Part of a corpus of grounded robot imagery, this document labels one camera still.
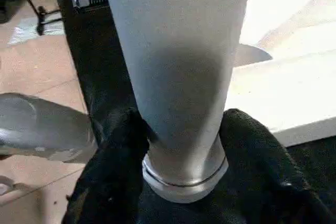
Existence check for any black stand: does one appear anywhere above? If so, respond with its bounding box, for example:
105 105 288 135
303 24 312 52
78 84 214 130
0 0 65 37

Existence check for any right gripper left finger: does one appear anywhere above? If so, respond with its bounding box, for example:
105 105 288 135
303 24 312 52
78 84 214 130
62 109 158 224

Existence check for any white plastic table leg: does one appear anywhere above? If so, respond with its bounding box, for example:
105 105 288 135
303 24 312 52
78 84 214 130
100 0 255 185

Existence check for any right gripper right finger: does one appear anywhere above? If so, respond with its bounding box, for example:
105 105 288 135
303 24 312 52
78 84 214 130
213 109 336 224

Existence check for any white plastic table top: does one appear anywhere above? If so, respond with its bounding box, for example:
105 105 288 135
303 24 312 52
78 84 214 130
142 0 336 205

